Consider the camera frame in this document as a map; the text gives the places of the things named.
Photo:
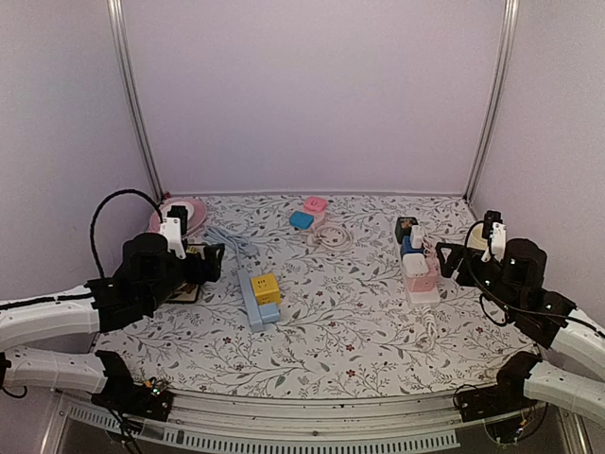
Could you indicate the left aluminium frame post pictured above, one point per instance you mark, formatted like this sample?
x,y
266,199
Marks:
x,y
122,52

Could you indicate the right aluminium frame post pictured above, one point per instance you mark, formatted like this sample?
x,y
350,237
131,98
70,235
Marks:
x,y
502,65

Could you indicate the white power strip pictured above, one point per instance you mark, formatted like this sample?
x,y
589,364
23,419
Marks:
x,y
430,298

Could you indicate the front aluminium rail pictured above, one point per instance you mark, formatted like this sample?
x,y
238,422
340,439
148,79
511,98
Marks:
x,y
214,423

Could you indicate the pink plate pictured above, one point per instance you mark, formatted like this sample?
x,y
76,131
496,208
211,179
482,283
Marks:
x,y
196,212

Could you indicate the dark green cube socket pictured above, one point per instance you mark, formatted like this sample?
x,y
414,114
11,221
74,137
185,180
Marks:
x,y
403,227

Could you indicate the pink cube socket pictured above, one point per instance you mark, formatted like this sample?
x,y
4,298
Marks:
x,y
423,284

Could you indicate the yellow cube socket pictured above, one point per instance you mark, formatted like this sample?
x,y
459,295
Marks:
x,y
266,289

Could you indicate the blue case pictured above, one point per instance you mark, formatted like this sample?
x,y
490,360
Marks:
x,y
301,220

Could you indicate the pink case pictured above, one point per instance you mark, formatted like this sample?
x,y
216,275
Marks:
x,y
315,205

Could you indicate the light blue power strip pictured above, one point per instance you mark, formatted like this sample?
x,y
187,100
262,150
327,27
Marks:
x,y
252,310

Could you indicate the light blue plug adapter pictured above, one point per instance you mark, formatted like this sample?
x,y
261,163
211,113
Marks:
x,y
269,313

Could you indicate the white charger with cable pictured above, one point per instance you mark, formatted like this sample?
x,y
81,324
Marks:
x,y
420,240

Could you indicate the aluminium frame post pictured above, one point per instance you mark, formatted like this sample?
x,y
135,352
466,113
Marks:
x,y
122,52
502,65

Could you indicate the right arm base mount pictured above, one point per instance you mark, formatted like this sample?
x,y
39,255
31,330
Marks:
x,y
505,396

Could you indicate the blue cube socket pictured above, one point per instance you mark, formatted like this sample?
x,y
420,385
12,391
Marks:
x,y
406,247

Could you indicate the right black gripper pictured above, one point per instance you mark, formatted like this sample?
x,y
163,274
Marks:
x,y
472,256

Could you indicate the cream mug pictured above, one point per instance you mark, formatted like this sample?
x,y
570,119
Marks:
x,y
477,245

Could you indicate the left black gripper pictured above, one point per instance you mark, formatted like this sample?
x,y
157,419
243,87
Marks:
x,y
213,265

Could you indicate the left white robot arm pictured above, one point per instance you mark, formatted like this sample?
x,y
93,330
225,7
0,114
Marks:
x,y
64,313

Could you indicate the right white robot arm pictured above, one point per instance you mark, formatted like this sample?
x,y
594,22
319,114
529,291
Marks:
x,y
579,392

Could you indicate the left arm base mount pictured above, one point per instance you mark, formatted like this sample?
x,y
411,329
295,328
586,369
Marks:
x,y
150,399

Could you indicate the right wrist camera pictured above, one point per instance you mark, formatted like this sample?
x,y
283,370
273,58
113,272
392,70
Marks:
x,y
494,232

